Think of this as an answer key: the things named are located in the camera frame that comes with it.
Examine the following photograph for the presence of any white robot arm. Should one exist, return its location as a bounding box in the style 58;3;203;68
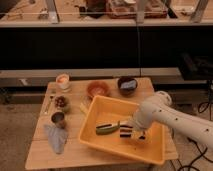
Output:
128;91;213;149

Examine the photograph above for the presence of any yellow plastic tray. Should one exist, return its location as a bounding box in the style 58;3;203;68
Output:
79;96;165;165

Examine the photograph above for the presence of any dark bowl with cloth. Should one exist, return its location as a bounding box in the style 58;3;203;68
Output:
117;76;138;96

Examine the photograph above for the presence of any orange bowl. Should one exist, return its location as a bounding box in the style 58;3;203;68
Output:
87;81;110;99

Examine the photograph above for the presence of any small yellow wooden piece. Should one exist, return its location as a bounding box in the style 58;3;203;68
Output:
79;103;88;115

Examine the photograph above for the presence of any blue grey cloth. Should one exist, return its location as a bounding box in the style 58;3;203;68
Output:
44;125;68;154

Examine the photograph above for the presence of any metal can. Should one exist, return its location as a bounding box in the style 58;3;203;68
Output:
51;112;66;129

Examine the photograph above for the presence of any pink white cup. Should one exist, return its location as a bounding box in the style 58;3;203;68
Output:
56;74;70;92

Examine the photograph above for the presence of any metal spoon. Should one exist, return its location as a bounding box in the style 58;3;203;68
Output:
44;95;54;115

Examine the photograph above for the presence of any long wooden shelf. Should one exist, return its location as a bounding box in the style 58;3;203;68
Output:
0;0;213;27

